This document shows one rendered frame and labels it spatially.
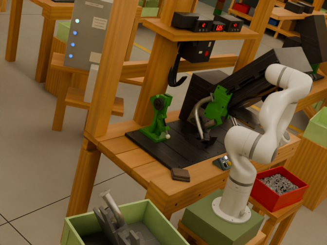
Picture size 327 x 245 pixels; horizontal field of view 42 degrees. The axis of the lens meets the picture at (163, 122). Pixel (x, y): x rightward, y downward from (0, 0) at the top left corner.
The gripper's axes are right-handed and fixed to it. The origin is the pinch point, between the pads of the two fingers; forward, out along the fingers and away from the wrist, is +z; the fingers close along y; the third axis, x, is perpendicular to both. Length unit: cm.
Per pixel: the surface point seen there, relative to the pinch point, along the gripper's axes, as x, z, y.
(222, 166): 0.3, 6.7, -12.9
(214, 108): 34.3, 3.8, 1.7
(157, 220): -12, -2, -82
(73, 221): 2, 6, -117
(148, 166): 16, 23, -50
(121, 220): -6, -17, -112
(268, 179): -17.9, 0.0, 14.1
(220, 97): 38.0, -2.0, 3.6
